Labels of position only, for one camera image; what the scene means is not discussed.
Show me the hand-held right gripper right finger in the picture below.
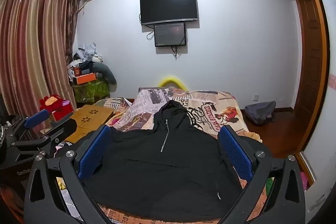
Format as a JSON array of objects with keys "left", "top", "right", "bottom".
[{"left": 217, "top": 125, "right": 307, "bottom": 224}]

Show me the grey backpack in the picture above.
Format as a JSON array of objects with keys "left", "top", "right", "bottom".
[{"left": 244, "top": 101, "right": 277, "bottom": 126}]

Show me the orange box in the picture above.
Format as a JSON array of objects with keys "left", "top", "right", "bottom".
[{"left": 72, "top": 72, "right": 96, "bottom": 85}]

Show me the black zip hoodie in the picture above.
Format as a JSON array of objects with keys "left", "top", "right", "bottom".
[{"left": 79, "top": 100, "right": 246, "bottom": 215}]

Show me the red box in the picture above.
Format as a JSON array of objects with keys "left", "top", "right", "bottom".
[{"left": 49, "top": 101, "right": 75, "bottom": 122}]

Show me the black monitor cable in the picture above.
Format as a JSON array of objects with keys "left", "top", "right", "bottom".
[{"left": 171, "top": 46, "right": 184, "bottom": 60}]

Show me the striped red curtain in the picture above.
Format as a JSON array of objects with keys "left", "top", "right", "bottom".
[{"left": 0, "top": 0, "right": 82, "bottom": 119}]

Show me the yellow foam ring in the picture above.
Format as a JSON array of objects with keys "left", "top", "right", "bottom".
[{"left": 157, "top": 76, "right": 190, "bottom": 89}]

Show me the small black wall monitor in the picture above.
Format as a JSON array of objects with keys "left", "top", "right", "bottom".
[{"left": 154, "top": 22, "right": 187, "bottom": 47}]

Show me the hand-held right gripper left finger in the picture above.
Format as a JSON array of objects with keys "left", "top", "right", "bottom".
[{"left": 24, "top": 125, "right": 112, "bottom": 224}]

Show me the grey plush toy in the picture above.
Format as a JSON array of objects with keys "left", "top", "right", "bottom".
[{"left": 92, "top": 63, "right": 117, "bottom": 85}]

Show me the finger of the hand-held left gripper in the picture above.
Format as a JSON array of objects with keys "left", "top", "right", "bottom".
[
  {"left": 10, "top": 119, "right": 77, "bottom": 162},
  {"left": 10, "top": 109, "right": 51, "bottom": 143}
]

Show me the pile of mixed clothes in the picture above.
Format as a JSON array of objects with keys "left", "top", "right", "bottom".
[{"left": 68, "top": 42, "right": 104, "bottom": 75}]

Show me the brown wooden door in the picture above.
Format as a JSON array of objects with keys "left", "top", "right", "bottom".
[{"left": 294, "top": 0, "right": 329, "bottom": 140}]

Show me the black wall television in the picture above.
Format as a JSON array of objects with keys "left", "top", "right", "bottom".
[{"left": 140, "top": 0, "right": 198, "bottom": 26}]

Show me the printed blanket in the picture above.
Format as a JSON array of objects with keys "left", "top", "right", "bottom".
[{"left": 56, "top": 86, "right": 273, "bottom": 224}]

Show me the bamboo lap desk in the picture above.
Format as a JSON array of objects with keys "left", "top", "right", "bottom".
[{"left": 64, "top": 105, "right": 115, "bottom": 145}]

